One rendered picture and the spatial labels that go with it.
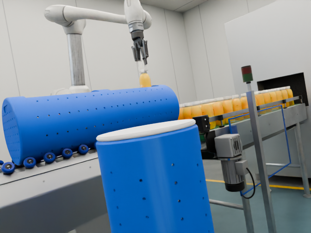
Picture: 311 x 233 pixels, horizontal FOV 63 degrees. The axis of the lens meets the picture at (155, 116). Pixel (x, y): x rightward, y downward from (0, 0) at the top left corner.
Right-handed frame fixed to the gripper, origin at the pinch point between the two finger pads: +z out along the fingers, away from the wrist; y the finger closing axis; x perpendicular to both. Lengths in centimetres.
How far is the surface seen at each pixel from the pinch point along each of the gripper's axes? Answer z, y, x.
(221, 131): 49, 23, 35
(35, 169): 42, 11, -73
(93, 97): 16.6, 11.0, -42.5
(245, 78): 18, 36, 51
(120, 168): 39, 68, -69
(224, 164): 66, 30, 23
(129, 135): 31, 71, -67
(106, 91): 14.1, 7.9, -33.0
